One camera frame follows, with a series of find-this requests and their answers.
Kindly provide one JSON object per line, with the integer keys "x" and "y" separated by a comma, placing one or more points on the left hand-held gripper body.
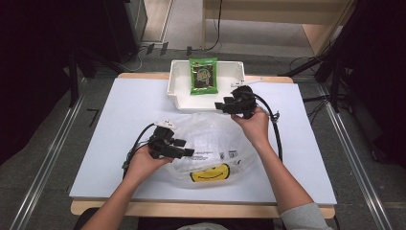
{"x": 159, "y": 143}

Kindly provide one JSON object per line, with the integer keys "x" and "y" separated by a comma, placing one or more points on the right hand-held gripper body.
{"x": 245, "y": 102}

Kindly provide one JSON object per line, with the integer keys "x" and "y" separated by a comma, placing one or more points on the clear plastic smiley bag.
{"x": 210, "y": 140}

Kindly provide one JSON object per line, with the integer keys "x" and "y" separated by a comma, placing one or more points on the green snack packet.
{"x": 203, "y": 76}

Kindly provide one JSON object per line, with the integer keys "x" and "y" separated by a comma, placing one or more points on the white plastic bin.
{"x": 182, "y": 92}

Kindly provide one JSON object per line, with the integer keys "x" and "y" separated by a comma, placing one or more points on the person's right hand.
{"x": 257, "y": 127}

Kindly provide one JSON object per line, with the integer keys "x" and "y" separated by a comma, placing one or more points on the person's left hand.
{"x": 142, "y": 166}

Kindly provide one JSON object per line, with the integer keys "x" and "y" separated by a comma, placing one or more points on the black floor plug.
{"x": 163, "y": 48}
{"x": 150, "y": 48}
{"x": 189, "y": 50}

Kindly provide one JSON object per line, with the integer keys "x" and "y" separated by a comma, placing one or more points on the person's dark lap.
{"x": 159, "y": 224}

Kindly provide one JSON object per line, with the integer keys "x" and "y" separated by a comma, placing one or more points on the black tripod stand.
{"x": 335, "y": 80}

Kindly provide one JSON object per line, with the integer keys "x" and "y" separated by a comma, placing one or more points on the black metal stand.
{"x": 73, "y": 83}

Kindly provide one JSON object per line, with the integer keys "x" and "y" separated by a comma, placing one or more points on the dark cabinet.
{"x": 127, "y": 25}

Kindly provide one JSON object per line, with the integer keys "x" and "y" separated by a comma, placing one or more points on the person's right grey sleeve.
{"x": 304, "y": 218}

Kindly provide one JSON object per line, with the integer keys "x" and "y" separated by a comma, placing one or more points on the light wooden shelf frame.
{"x": 271, "y": 12}

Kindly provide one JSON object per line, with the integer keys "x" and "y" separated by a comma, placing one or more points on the metal floor rail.
{"x": 48, "y": 166}
{"x": 354, "y": 153}

